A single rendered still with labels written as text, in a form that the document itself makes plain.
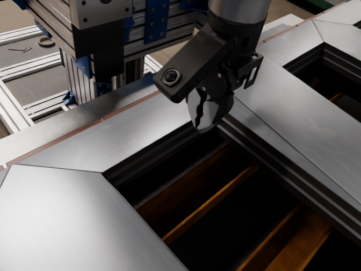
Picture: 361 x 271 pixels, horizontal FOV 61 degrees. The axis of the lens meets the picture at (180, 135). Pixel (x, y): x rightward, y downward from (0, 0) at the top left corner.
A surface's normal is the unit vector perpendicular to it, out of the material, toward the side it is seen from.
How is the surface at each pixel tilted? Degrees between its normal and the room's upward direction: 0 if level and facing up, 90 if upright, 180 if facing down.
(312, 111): 0
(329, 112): 0
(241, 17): 90
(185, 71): 32
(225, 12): 90
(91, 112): 0
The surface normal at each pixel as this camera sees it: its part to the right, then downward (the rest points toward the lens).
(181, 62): -0.26, -0.33
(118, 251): 0.13, -0.68
